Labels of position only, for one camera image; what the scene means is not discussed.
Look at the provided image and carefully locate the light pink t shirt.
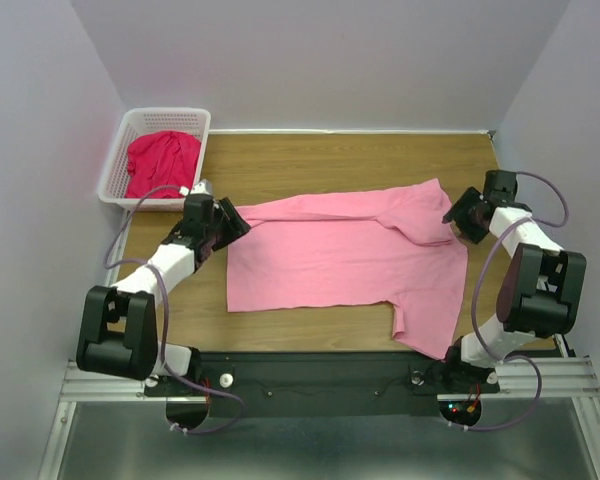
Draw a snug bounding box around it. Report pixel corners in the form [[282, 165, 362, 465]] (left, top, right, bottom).
[[227, 179, 468, 359]]

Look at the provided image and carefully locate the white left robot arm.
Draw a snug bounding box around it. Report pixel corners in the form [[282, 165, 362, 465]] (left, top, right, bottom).
[[76, 193, 250, 394]]

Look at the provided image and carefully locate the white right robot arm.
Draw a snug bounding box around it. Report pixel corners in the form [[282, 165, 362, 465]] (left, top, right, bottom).
[[439, 169, 587, 390]]

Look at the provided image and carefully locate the magenta t shirt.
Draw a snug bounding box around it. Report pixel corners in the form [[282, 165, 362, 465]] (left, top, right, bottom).
[[125, 131, 202, 199]]

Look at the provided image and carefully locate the white plastic laundry basket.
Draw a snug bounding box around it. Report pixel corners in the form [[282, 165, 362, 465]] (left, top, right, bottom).
[[97, 107, 211, 211]]

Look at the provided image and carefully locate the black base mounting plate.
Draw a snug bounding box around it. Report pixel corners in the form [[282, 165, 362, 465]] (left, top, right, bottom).
[[145, 351, 499, 428]]

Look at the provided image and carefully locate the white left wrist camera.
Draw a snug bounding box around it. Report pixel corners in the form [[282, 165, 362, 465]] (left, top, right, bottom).
[[179, 179, 213, 197]]

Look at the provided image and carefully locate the aluminium frame rail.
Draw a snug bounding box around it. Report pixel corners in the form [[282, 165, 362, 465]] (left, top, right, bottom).
[[39, 209, 146, 480]]

